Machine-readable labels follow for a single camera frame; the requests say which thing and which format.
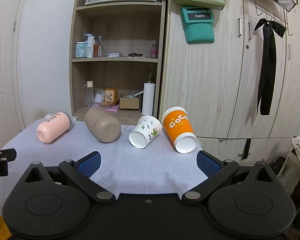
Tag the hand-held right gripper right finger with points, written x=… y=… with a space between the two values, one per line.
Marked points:
x=207 y=165

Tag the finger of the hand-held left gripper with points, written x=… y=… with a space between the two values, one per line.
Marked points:
x=5 y=154

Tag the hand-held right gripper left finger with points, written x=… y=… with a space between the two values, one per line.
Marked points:
x=90 y=165

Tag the beige cup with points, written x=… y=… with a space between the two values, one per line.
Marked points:
x=101 y=126

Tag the orange paper cup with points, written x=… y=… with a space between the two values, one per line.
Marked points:
x=177 y=127

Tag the pink cup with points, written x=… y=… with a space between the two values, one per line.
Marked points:
x=52 y=128

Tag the white floral paper cup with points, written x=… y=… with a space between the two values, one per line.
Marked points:
x=145 y=131

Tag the white patterned tablecloth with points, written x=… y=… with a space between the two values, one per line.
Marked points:
x=140 y=166

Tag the pink notepad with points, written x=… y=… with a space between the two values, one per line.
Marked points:
x=114 y=108

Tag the small wooden box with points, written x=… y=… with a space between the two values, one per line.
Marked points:
x=105 y=103

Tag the white mug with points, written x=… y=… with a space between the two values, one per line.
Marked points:
x=99 y=96

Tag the clear bottle beige cap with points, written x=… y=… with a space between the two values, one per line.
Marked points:
x=90 y=95

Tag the yellow floral box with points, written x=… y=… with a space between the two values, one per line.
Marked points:
x=111 y=95

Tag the cardboard box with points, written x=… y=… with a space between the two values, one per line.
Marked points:
x=129 y=103

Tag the wooden wardrobe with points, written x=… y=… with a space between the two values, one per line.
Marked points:
x=205 y=80

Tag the paper towel roll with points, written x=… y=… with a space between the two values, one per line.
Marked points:
x=148 y=100

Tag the white door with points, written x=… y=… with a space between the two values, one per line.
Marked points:
x=2 y=55

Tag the flat metal tin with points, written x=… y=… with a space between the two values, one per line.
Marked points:
x=115 y=55

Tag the teal labelled jar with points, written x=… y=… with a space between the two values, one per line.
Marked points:
x=81 y=50

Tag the white pump bottle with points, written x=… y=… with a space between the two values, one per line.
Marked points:
x=90 y=48

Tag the clear bottle orange liquid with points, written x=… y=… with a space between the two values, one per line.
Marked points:
x=100 y=48

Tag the black ribbon bow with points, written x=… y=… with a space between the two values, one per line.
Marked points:
x=267 y=62

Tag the black flat case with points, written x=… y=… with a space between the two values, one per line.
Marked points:
x=135 y=54

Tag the pink small bottle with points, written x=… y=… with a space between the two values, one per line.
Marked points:
x=153 y=51

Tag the teal pouch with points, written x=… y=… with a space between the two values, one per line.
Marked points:
x=200 y=31

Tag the wooden shelf unit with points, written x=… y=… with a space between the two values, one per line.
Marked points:
x=120 y=10

